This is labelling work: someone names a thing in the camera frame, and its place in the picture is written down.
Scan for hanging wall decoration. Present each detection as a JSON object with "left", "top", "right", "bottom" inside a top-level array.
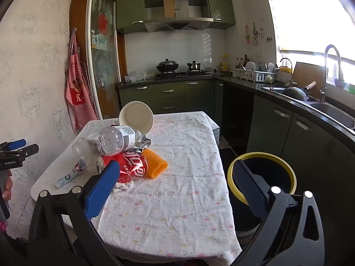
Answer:
[{"left": 244, "top": 23, "right": 258, "bottom": 46}]

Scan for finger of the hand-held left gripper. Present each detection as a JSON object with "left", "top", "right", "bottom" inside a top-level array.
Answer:
[
  {"left": 0, "top": 143, "right": 39, "bottom": 160},
  {"left": 0, "top": 139, "right": 27, "bottom": 150}
]

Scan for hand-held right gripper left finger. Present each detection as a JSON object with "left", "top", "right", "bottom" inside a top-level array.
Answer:
[{"left": 28, "top": 160, "right": 121, "bottom": 266}]

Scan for white tissue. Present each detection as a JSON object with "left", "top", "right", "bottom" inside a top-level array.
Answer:
[{"left": 112, "top": 181, "right": 136, "bottom": 193}]

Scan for small white yogurt cup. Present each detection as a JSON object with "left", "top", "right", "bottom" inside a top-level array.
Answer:
[{"left": 87, "top": 134, "right": 101, "bottom": 152}]

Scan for green wall cabinets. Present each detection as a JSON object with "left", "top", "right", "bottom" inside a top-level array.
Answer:
[{"left": 116, "top": 0, "right": 236, "bottom": 35}]

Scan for wooden cutting board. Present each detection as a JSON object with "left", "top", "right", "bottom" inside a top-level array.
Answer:
[{"left": 292, "top": 61, "right": 326, "bottom": 97}]

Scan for steel range hood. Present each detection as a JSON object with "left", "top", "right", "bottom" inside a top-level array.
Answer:
[{"left": 144, "top": 0, "right": 214, "bottom": 32}]

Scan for black gas stove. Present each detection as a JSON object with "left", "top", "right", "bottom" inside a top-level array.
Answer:
[{"left": 155, "top": 71, "right": 213, "bottom": 78}]

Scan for green base cabinets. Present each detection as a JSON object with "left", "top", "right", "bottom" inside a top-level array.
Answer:
[{"left": 119, "top": 80, "right": 355, "bottom": 266}]

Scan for yellow rimmed dark bin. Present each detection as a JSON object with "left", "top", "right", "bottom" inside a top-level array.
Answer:
[{"left": 227, "top": 152, "right": 297, "bottom": 239}]

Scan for frosted glass sliding door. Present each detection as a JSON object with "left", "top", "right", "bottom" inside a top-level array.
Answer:
[{"left": 86, "top": 0, "right": 122, "bottom": 119}]

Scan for person's left hand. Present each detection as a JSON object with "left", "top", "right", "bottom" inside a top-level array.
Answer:
[{"left": 2, "top": 170, "right": 13, "bottom": 201}]

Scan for white floral tablecloth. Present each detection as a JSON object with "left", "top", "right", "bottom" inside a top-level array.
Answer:
[{"left": 79, "top": 111, "right": 243, "bottom": 266}]

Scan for bright window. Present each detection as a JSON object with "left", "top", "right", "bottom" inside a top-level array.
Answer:
[{"left": 261, "top": 0, "right": 355, "bottom": 84}]

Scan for clear plastic bottle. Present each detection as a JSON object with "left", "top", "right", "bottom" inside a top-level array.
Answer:
[{"left": 96, "top": 125, "right": 142, "bottom": 156}]

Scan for crumpled plastic bag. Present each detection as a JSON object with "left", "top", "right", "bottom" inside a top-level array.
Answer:
[{"left": 124, "top": 70, "right": 147, "bottom": 83}]

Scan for foil wrapper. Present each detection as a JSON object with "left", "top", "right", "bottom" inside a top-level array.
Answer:
[{"left": 133, "top": 134, "right": 152, "bottom": 153}]

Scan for black lidded wok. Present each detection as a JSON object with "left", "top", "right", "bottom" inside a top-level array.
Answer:
[{"left": 156, "top": 59, "right": 179, "bottom": 73}]

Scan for small black faucet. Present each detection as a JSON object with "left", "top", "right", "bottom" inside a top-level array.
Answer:
[{"left": 280, "top": 58, "right": 294, "bottom": 88}]

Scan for red soda can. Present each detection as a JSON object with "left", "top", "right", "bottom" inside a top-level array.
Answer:
[{"left": 96, "top": 152, "right": 149, "bottom": 183}]

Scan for tall steel faucet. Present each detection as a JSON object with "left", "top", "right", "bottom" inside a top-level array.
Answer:
[{"left": 319, "top": 44, "right": 344, "bottom": 103}]

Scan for dark stone countertop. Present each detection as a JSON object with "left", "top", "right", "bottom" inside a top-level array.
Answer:
[{"left": 118, "top": 73, "right": 355, "bottom": 145}]

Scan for white dish rack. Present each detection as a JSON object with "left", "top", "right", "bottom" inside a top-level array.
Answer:
[{"left": 236, "top": 68, "right": 276, "bottom": 82}]

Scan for red checked apron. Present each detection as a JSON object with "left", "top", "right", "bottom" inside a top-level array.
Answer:
[{"left": 65, "top": 28, "right": 98, "bottom": 133}]

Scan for toothpaste tube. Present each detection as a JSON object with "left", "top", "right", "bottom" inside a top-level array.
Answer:
[{"left": 55, "top": 162, "right": 90, "bottom": 188}]

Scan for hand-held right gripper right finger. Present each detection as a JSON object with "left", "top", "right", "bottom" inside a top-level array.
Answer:
[{"left": 232, "top": 159, "right": 325, "bottom": 266}]

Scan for steel sink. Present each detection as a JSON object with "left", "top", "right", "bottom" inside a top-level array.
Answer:
[{"left": 262, "top": 86, "right": 355, "bottom": 128}]

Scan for black wok with wooden handle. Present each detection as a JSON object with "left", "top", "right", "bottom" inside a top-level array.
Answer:
[{"left": 280, "top": 81, "right": 317, "bottom": 102}]

